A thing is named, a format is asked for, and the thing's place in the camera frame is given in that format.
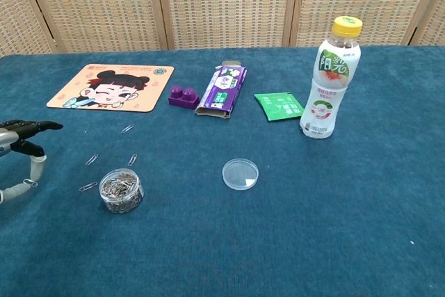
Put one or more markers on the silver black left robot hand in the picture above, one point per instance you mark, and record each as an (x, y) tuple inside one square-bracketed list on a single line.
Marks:
[(21, 130)]

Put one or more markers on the clear jar of paper clips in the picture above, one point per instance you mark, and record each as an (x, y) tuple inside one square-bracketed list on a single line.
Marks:
[(121, 192)]

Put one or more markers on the silver paper clip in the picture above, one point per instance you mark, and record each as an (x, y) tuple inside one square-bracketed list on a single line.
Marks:
[(91, 160), (127, 128), (132, 160), (30, 182), (88, 186)]

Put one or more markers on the cartoon girl mouse pad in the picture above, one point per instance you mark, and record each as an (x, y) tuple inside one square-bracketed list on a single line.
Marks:
[(146, 81)]

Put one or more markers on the clear plastic lid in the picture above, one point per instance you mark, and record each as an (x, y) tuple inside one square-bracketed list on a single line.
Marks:
[(240, 174)]

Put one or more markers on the yellow cap drink bottle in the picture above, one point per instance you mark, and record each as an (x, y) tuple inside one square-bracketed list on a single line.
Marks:
[(328, 95)]

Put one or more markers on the green sachet packet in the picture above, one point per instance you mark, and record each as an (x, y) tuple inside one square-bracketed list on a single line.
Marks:
[(280, 106)]

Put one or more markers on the blue carpet table cover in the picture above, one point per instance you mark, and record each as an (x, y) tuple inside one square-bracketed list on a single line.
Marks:
[(243, 241)]

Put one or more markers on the purple toothpaste box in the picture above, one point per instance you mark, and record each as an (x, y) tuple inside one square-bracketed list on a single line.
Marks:
[(222, 92)]

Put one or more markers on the purple toy building block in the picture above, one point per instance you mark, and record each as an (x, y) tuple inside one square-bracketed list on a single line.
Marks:
[(183, 98)]

